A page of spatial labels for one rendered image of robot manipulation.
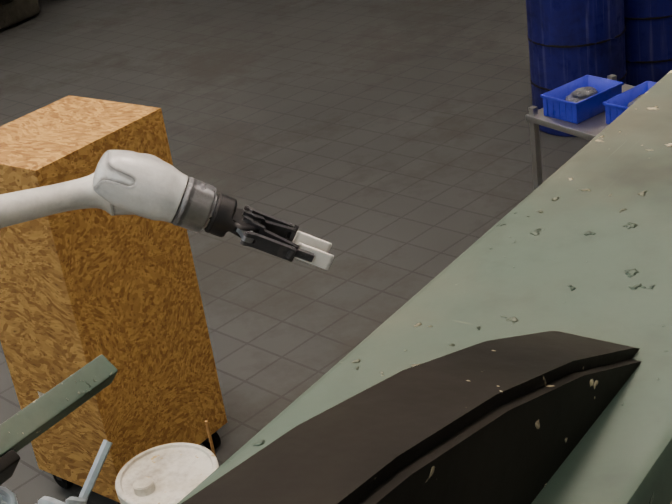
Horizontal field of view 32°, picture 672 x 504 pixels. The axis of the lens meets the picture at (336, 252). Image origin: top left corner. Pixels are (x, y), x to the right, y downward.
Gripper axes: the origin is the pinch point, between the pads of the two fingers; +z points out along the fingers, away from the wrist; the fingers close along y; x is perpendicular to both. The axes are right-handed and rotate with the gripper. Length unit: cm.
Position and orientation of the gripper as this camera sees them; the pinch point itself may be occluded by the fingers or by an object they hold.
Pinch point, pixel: (313, 250)
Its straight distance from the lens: 216.6
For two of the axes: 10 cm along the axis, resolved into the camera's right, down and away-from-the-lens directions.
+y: -0.7, -4.1, 9.1
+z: 9.1, 3.5, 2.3
